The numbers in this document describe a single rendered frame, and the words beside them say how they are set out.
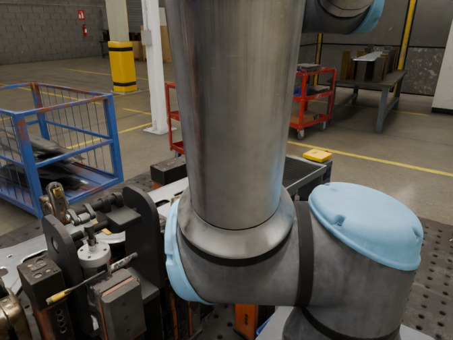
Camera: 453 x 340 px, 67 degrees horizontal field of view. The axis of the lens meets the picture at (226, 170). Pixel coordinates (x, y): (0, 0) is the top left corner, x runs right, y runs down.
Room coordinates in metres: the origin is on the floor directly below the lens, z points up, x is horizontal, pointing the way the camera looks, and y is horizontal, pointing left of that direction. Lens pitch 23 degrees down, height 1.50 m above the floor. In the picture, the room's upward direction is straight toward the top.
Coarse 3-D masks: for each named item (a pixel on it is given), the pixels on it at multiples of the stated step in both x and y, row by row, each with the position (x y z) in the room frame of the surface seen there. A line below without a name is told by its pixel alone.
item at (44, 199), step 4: (40, 196) 0.87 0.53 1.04; (44, 196) 0.87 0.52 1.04; (48, 196) 0.87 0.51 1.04; (40, 200) 0.85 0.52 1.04; (44, 200) 0.84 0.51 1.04; (48, 200) 0.84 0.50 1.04; (40, 204) 0.86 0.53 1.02; (44, 204) 0.83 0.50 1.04; (48, 204) 0.82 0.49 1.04; (68, 204) 0.84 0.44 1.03; (44, 208) 0.84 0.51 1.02; (48, 208) 0.82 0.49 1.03; (52, 208) 0.81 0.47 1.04; (44, 212) 0.84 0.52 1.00; (48, 212) 0.82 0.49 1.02; (52, 212) 0.81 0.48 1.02
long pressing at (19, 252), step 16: (160, 192) 0.98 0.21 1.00; (176, 192) 0.98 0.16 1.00; (160, 208) 0.87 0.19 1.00; (80, 224) 0.79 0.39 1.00; (32, 240) 0.72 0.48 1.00; (96, 240) 0.71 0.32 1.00; (112, 240) 0.71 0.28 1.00; (0, 256) 0.65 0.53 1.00; (16, 256) 0.65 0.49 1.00; (16, 272) 0.60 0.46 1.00; (16, 288) 0.55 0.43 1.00
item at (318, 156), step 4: (308, 152) 0.91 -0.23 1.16; (312, 152) 0.91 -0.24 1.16; (316, 152) 0.91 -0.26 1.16; (320, 152) 0.91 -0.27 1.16; (324, 152) 0.91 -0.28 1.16; (328, 152) 0.91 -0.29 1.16; (304, 156) 0.90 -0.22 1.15; (308, 156) 0.89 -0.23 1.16; (312, 156) 0.89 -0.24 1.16; (316, 156) 0.89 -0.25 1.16; (320, 156) 0.89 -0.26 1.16; (324, 156) 0.89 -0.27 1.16; (328, 156) 0.89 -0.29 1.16; (316, 160) 0.88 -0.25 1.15; (320, 160) 0.87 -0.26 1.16; (324, 160) 0.88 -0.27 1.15
